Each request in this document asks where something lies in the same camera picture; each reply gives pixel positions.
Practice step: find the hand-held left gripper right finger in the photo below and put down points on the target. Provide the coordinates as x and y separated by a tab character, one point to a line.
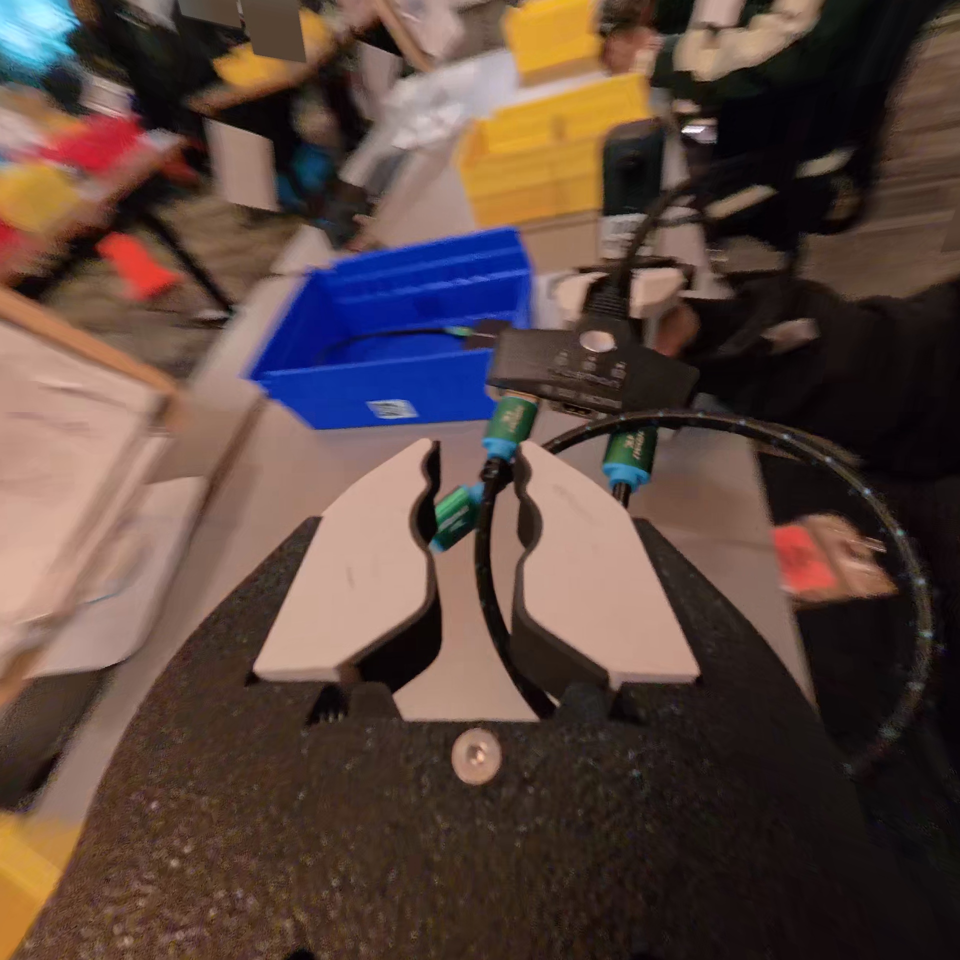
600	585

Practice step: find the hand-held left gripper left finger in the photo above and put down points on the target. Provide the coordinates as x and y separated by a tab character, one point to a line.
352	577

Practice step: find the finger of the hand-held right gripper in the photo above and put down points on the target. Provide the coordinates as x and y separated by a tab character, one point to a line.
660	289
577	294

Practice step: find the black video switch box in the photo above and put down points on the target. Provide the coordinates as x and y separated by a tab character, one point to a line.
525	360

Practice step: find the person's right forearm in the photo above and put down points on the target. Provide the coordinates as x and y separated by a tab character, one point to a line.
825	360

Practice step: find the person's right hand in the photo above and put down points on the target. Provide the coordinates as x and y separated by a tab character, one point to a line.
675	330

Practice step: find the large yellow plastic bin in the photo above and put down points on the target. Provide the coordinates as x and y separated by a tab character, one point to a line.
540	165

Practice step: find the small black adapter box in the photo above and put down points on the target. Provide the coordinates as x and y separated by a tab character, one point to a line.
486	334

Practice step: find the small yellow plastic bin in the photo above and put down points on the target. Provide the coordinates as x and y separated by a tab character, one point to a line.
555	34

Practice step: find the blue plastic bin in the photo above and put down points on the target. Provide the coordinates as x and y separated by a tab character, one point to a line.
390	382

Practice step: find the red and clear plastic packet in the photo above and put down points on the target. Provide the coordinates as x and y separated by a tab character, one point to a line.
806	559

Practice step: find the white plastic bag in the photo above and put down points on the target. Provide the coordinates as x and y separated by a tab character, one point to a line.
431	112

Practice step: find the white cardboard box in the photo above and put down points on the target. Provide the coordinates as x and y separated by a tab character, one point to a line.
75	465

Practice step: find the black tripod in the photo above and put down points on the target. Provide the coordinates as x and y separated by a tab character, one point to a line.
180	251

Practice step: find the orange object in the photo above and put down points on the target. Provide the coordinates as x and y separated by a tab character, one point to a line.
139	264

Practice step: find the yellow object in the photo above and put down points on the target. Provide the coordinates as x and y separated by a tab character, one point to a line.
26	885

